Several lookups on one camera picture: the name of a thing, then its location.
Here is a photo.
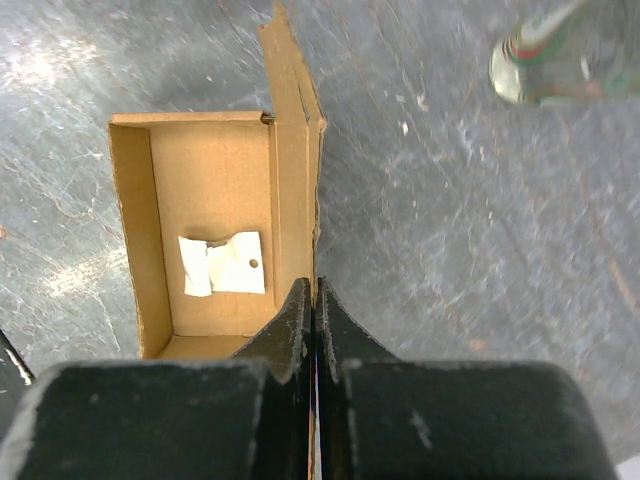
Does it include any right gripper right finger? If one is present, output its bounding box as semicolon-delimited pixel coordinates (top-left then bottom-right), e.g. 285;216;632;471
316;280;616;479

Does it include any brown cardboard box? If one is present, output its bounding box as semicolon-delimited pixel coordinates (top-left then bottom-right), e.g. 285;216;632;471
108;3;326;479

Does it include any small white packet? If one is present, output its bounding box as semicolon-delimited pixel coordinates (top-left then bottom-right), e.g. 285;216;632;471
178;231;266;297

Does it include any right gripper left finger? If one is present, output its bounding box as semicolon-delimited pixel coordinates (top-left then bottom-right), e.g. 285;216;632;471
1;278;311;479

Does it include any clear glass bottle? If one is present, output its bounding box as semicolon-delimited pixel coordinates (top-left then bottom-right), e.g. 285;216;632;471
489;1;639;106

